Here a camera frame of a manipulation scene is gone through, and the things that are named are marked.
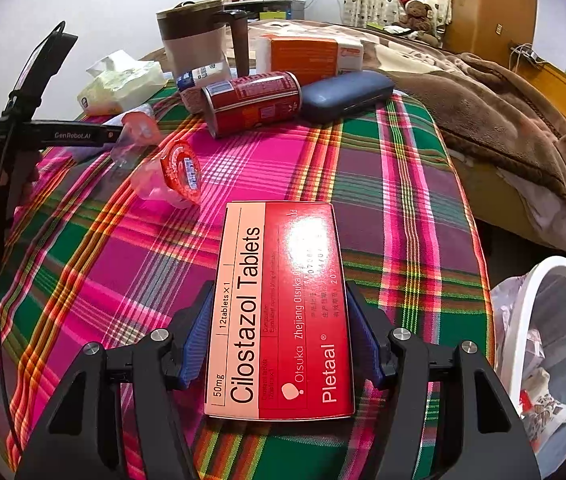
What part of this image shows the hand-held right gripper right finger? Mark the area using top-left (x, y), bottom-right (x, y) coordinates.
top-left (345, 280), bottom-right (544, 480)

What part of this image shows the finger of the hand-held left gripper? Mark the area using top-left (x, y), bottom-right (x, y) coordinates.
top-left (94, 124), bottom-right (128, 148)

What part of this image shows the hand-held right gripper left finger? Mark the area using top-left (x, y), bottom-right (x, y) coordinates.
top-left (16, 280), bottom-right (216, 480)

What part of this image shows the red medicine box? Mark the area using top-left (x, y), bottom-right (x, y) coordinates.
top-left (204, 201), bottom-right (355, 421)

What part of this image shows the white trash bin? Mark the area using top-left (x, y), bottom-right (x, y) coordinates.
top-left (490, 256), bottom-right (566, 468)

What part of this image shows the white paper cup pouch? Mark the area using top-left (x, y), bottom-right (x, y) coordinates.
top-left (518, 367), bottom-right (566, 441)

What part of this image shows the green tissue pack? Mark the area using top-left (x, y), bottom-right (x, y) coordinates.
top-left (77, 50), bottom-right (166, 116)

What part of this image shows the small white bottle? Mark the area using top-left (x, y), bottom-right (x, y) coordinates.
top-left (175, 62), bottom-right (234, 113)

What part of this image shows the plaid tablecloth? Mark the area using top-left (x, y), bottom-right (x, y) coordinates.
top-left (0, 77), bottom-right (494, 480)

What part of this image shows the red soda can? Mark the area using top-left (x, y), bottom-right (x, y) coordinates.
top-left (201, 71), bottom-right (303, 138)

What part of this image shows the cluttered desk shelf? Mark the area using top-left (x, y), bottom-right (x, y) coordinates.
top-left (220, 0), bottom-right (306, 23)

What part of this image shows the orange and white box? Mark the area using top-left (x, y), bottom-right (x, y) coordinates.
top-left (255, 34), bottom-right (365, 86)

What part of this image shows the blue glasses case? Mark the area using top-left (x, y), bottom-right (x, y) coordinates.
top-left (299, 70), bottom-right (395, 123)

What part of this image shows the brown blanket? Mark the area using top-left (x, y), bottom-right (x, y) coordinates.
top-left (143, 20), bottom-right (566, 211)

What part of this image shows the wooden headboard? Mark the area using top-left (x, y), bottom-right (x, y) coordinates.
top-left (510, 57), bottom-right (566, 141)

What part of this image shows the white power strip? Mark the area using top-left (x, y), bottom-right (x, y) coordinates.
top-left (510, 44), bottom-right (546, 63)

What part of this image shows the brown teddy bear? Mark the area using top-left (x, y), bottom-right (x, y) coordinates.
top-left (397, 0), bottom-right (438, 36)

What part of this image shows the wooden wardrobe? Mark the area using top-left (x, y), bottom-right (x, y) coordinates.
top-left (445, 0), bottom-right (538, 68)

